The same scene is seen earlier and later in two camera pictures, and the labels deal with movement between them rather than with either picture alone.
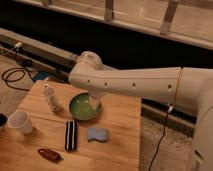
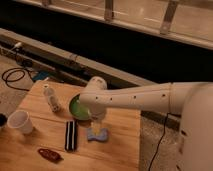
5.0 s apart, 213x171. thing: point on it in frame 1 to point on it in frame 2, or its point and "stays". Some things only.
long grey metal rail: [47, 58] stays
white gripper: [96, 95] to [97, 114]
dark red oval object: [50, 155] stays
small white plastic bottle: [52, 98] stays
